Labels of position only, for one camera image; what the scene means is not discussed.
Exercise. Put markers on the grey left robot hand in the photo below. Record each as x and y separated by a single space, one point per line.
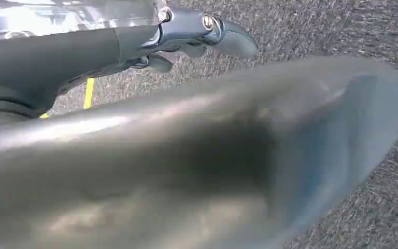
192 165

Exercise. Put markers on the yellow tape strip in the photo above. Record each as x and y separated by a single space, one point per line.
44 115
88 93

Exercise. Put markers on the ribbed grey left arm sleeve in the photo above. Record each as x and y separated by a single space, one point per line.
3 106

